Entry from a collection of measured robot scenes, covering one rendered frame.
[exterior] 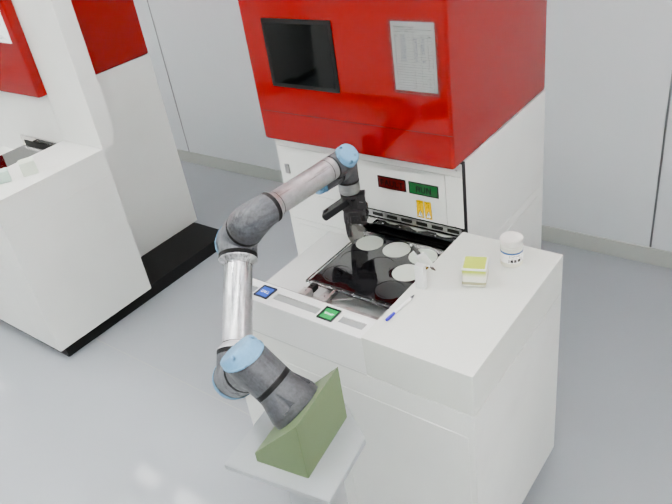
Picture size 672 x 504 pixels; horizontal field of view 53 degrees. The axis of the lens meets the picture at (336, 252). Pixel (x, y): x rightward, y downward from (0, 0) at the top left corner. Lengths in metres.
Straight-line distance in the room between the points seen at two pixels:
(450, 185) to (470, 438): 0.83
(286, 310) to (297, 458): 0.53
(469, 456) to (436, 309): 0.42
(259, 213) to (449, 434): 0.82
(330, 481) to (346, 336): 0.43
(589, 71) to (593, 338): 1.29
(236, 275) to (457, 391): 0.70
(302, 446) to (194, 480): 1.34
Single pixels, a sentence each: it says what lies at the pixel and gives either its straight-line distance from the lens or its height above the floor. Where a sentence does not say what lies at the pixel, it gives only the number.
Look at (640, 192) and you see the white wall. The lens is 3.79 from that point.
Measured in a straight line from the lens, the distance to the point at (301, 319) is 2.07.
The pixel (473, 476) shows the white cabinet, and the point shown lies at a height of 0.57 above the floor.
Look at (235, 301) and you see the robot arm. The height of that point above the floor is 1.10.
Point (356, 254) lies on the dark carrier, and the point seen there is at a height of 0.90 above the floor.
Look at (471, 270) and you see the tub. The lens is 2.06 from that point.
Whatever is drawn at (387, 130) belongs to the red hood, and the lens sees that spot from 2.27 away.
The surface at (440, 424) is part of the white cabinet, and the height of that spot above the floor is 0.74.
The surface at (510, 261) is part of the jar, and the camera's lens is 2.16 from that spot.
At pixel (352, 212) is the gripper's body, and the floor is 1.05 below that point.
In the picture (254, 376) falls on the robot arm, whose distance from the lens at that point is 1.75.
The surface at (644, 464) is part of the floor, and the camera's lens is 2.93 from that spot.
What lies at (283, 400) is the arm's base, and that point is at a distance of 1.76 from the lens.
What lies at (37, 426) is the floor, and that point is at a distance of 3.60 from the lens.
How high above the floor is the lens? 2.20
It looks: 32 degrees down
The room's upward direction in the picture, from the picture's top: 9 degrees counter-clockwise
